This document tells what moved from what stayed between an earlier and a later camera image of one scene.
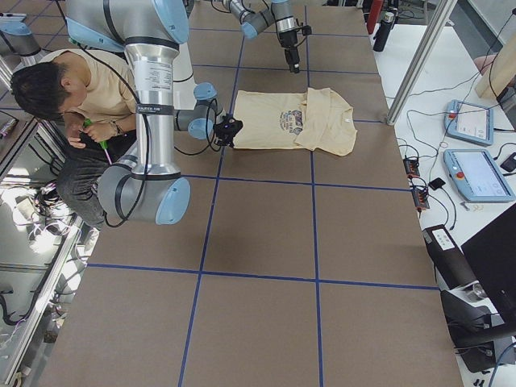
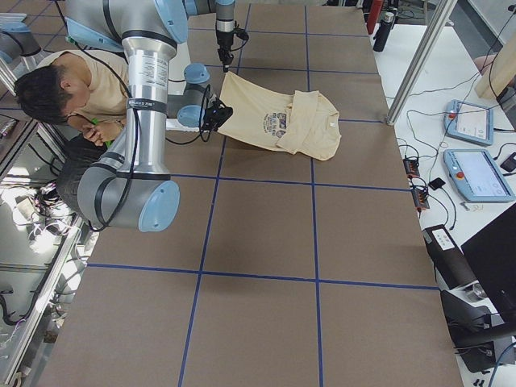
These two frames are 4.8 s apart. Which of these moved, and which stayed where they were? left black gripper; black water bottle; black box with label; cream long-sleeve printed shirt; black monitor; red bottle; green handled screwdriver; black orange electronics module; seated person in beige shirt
Moved: cream long-sleeve printed shirt; green handled screwdriver; left black gripper
Stayed: black orange electronics module; black water bottle; seated person in beige shirt; black box with label; black monitor; red bottle
